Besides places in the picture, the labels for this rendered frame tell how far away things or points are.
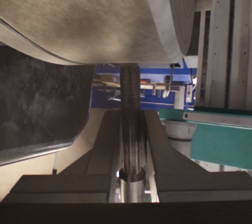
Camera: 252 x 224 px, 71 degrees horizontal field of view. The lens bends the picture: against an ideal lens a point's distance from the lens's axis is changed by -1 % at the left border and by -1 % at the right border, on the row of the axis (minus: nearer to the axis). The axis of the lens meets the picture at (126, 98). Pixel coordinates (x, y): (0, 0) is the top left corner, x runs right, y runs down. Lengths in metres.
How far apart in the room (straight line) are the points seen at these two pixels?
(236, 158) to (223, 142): 0.09
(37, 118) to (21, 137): 0.03
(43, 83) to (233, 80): 1.06
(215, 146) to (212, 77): 0.41
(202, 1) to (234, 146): 0.94
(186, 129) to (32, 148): 0.76
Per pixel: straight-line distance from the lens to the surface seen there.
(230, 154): 1.10
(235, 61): 1.22
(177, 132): 0.93
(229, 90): 1.18
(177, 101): 6.96
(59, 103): 0.32
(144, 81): 2.21
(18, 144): 0.28
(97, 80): 3.77
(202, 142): 1.09
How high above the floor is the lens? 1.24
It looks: 3 degrees down
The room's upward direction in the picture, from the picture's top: 174 degrees counter-clockwise
